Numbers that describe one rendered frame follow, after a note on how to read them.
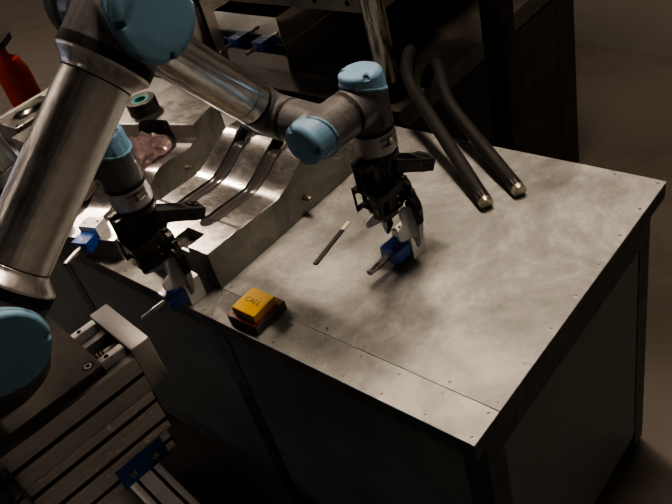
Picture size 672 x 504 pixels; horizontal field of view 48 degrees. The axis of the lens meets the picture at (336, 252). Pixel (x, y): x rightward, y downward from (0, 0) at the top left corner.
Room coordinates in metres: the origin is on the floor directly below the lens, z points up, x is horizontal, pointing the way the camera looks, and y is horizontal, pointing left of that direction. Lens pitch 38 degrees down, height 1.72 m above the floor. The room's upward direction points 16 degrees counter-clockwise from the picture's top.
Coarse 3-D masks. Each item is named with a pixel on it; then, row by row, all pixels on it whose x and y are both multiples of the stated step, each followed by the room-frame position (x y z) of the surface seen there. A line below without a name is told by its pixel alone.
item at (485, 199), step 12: (420, 96) 1.52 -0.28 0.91; (420, 108) 1.49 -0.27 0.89; (432, 108) 1.48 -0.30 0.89; (432, 120) 1.44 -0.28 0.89; (432, 132) 1.42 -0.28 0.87; (444, 132) 1.39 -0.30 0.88; (444, 144) 1.36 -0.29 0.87; (456, 144) 1.35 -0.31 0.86; (456, 156) 1.32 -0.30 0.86; (456, 168) 1.30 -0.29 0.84; (468, 168) 1.27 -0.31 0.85; (468, 180) 1.25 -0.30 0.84; (480, 192) 1.21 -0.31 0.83; (480, 204) 1.19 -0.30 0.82; (492, 204) 1.19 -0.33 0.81
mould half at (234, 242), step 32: (256, 160) 1.44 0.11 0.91; (288, 160) 1.39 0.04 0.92; (352, 160) 1.47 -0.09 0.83; (224, 192) 1.40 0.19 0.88; (256, 192) 1.36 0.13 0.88; (288, 192) 1.33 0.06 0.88; (320, 192) 1.39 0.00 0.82; (192, 224) 1.30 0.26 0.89; (224, 224) 1.27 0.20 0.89; (256, 224) 1.27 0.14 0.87; (288, 224) 1.32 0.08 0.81; (192, 256) 1.23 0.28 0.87; (224, 256) 1.21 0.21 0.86; (256, 256) 1.25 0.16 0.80
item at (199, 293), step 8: (192, 272) 1.19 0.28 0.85; (200, 280) 1.18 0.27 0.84; (176, 288) 1.17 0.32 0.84; (184, 288) 1.16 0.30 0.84; (200, 288) 1.18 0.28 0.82; (160, 296) 1.17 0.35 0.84; (168, 296) 1.16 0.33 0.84; (176, 296) 1.15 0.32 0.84; (184, 296) 1.16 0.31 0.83; (192, 296) 1.16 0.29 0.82; (200, 296) 1.17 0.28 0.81; (160, 304) 1.15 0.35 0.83; (168, 304) 1.15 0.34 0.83; (176, 304) 1.15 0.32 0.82; (192, 304) 1.16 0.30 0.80; (152, 312) 1.14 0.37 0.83
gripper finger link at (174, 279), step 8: (168, 264) 1.15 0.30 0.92; (176, 264) 1.15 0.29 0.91; (168, 272) 1.14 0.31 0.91; (176, 272) 1.15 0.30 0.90; (168, 280) 1.13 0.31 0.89; (176, 280) 1.14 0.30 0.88; (184, 280) 1.14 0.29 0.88; (192, 280) 1.15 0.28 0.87; (168, 288) 1.13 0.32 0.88; (192, 288) 1.15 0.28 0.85
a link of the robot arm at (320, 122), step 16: (336, 96) 1.09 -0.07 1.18; (288, 112) 1.09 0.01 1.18; (304, 112) 1.07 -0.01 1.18; (320, 112) 1.05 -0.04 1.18; (336, 112) 1.05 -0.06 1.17; (352, 112) 1.06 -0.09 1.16; (288, 128) 1.05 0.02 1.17; (304, 128) 1.02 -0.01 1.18; (320, 128) 1.02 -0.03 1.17; (336, 128) 1.03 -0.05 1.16; (352, 128) 1.04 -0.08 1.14; (288, 144) 1.05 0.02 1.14; (304, 144) 1.02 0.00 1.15; (320, 144) 1.01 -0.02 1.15; (336, 144) 1.02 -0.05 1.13; (304, 160) 1.03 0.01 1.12; (320, 160) 1.01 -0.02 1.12
